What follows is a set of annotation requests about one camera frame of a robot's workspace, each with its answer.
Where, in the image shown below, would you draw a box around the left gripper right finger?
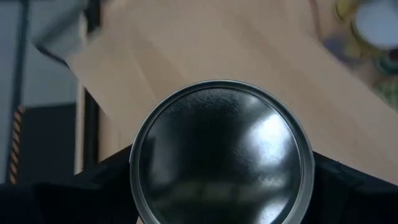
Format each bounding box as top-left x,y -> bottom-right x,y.
303,151 -> 374,224

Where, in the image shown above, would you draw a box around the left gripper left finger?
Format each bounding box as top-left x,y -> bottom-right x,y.
62,145 -> 141,224

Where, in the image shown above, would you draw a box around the silver-lidded tin can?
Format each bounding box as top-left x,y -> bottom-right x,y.
129,79 -> 316,224

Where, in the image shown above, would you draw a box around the mixed vegetables tin can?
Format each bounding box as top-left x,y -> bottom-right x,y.
322,0 -> 398,65

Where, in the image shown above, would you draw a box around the black table frame leg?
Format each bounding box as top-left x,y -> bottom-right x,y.
83,88 -> 101,170

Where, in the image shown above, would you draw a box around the orange black braided cable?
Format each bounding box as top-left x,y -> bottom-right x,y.
8,105 -> 25,185

